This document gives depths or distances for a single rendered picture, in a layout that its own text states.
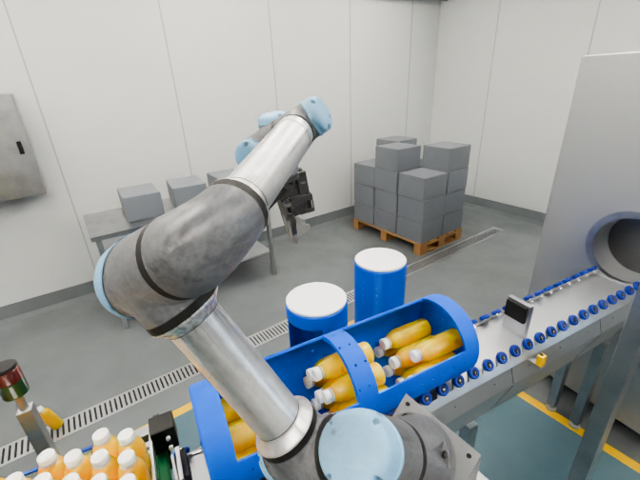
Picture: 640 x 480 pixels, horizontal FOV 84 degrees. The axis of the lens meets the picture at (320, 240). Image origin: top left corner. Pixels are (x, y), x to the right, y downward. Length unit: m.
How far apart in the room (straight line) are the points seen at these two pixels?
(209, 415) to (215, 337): 0.45
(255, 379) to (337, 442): 0.16
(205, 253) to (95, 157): 3.67
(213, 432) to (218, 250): 0.61
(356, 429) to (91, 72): 3.80
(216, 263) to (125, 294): 0.14
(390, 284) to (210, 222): 1.55
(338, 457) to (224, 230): 0.38
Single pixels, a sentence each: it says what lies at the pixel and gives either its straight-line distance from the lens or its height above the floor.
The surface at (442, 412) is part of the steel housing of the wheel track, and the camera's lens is 1.42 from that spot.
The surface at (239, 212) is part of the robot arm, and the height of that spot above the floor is 1.80.
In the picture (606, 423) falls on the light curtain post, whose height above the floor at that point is 0.68.
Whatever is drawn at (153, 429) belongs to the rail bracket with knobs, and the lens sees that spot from 1.32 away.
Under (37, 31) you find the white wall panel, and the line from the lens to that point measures 4.06.
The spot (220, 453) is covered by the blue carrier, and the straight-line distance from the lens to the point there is 0.98.
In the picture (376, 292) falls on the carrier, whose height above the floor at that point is 0.90.
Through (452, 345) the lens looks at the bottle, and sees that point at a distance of 1.31.
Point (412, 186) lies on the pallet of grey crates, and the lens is 4.20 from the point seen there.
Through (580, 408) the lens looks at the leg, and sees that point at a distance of 2.71.
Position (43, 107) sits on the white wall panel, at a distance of 4.03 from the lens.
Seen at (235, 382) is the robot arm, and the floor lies 1.53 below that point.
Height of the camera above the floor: 1.94
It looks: 24 degrees down
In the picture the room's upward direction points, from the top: 3 degrees counter-clockwise
